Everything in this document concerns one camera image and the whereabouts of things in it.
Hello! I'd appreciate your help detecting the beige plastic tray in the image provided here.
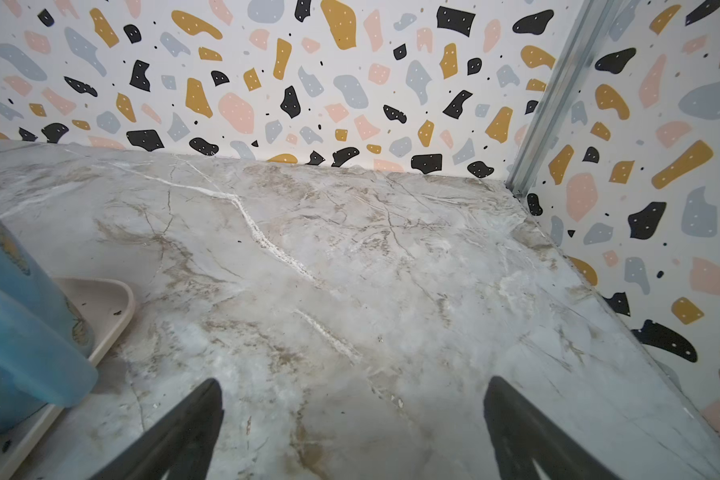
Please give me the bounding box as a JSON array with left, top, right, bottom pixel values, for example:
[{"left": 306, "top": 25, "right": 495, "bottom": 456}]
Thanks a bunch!
[{"left": 0, "top": 277, "right": 136, "bottom": 479}]

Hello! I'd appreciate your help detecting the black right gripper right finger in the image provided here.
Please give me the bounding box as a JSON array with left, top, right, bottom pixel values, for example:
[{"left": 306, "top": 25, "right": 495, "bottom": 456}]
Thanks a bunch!
[{"left": 483, "top": 376, "right": 617, "bottom": 479}]

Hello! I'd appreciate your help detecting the right corner aluminium post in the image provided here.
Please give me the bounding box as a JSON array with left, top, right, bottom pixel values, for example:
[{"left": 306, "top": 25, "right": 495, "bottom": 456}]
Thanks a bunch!
[{"left": 505, "top": 0, "right": 622, "bottom": 199}]

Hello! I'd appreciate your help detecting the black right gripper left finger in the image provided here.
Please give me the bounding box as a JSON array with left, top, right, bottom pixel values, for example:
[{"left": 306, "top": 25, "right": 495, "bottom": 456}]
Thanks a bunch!
[{"left": 92, "top": 378, "right": 224, "bottom": 480}]

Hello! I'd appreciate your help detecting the light blue butterfly mug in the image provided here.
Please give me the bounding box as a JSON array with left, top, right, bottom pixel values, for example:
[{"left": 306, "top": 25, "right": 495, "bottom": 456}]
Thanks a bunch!
[{"left": 0, "top": 220, "right": 98, "bottom": 435}]

